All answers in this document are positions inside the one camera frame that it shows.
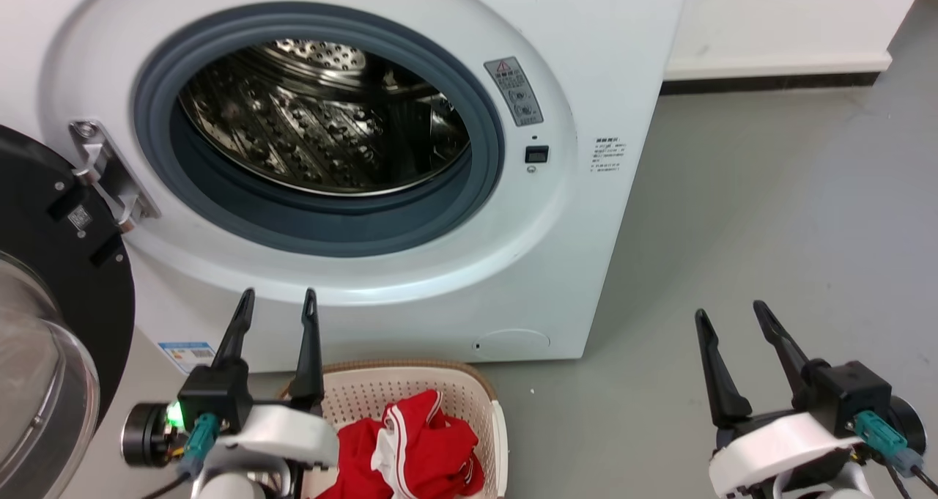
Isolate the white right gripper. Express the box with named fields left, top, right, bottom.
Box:
left=695, top=300, right=865, bottom=499

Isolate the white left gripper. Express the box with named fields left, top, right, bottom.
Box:
left=121, top=288, right=340, bottom=473

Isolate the red garment with white trim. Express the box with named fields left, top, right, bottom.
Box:
left=317, top=389, right=486, bottom=499

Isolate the cream perforated laundry basket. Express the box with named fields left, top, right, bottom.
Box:
left=278, top=360, right=509, bottom=499

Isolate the black round washer door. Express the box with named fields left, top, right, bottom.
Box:
left=0, top=124, right=136, bottom=499

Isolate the stainless steel washing machine drum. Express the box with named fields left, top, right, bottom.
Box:
left=178, top=39, right=471, bottom=196

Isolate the blue energy label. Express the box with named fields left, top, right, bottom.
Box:
left=158, top=341, right=217, bottom=375

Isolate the grey rubber door gasket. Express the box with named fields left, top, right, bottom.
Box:
left=132, top=2, right=506, bottom=258

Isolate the white front-load washing machine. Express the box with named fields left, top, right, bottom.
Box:
left=0, top=0, right=691, bottom=374

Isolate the clear glass door bowl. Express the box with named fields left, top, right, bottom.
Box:
left=0, top=250, right=101, bottom=496

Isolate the round white filter cover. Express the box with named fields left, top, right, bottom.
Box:
left=471, top=328, right=552, bottom=361

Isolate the silver metal door hinge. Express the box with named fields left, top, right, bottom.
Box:
left=70, top=119, right=162, bottom=234

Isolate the small printed text label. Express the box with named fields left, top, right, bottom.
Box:
left=591, top=137, right=626, bottom=174

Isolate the grey warning sticker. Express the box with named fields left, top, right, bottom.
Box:
left=484, top=56, right=544, bottom=127

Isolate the white wall ledge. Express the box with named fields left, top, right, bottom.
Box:
left=663, top=51, right=893, bottom=82

